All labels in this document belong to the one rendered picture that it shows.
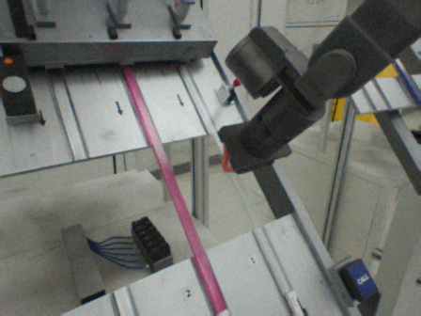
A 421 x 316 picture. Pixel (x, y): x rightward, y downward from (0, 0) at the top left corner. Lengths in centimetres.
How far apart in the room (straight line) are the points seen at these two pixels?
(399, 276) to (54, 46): 82
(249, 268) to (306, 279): 10
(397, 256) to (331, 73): 59
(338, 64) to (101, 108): 34
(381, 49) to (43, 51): 42
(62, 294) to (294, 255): 50
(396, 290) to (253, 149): 57
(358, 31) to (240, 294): 35
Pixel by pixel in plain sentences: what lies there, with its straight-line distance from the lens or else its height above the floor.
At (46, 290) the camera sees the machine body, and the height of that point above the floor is 62.
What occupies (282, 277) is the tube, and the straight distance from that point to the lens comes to 48.
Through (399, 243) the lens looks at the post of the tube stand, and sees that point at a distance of 80.
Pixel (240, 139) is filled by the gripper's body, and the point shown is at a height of 100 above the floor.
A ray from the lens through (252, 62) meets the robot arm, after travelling 35.
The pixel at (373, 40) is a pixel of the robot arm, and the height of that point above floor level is 113.
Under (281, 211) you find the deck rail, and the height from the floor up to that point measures 84.
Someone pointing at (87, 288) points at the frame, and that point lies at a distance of 69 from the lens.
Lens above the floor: 114
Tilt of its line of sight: 23 degrees down
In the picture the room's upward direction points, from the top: straight up
